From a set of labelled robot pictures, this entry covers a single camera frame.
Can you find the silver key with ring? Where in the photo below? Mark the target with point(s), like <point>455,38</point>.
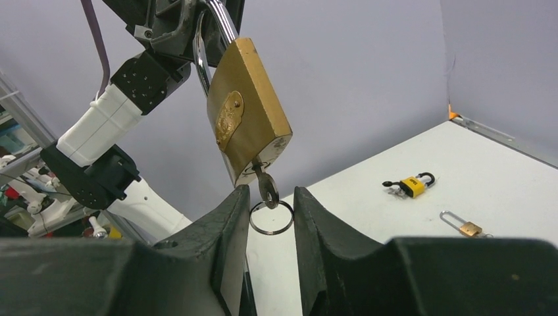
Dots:
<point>270,198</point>

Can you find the large brass padlock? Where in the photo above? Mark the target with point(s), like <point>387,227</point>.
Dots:
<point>250,126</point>

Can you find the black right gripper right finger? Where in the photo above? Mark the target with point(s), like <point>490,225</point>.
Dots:
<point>343,272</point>

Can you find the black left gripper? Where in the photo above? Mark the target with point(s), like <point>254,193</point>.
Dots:
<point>167,28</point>

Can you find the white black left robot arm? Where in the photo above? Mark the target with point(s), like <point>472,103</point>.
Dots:
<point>87,160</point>

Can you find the small brass long-shackle padlock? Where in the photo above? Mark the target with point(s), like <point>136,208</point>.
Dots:
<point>467,229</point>

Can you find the yellow black padlock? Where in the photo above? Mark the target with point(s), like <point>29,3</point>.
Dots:
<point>412,186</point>

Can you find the aluminium table frame rail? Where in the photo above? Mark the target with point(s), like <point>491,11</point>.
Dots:
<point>520,145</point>

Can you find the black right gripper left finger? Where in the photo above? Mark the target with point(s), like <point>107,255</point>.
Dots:
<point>197,271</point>

